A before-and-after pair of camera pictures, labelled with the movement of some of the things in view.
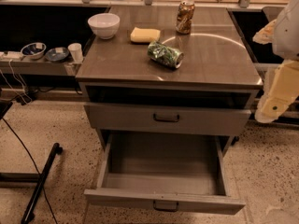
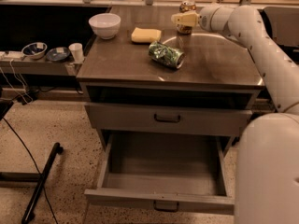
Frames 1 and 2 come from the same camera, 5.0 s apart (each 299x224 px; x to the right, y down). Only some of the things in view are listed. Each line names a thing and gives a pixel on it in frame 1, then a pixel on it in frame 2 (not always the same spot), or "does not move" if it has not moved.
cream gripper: (287, 35) -> (205, 18)
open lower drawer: (176, 171) does not move
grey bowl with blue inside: (34, 50) does not move
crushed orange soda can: (185, 17) does not move
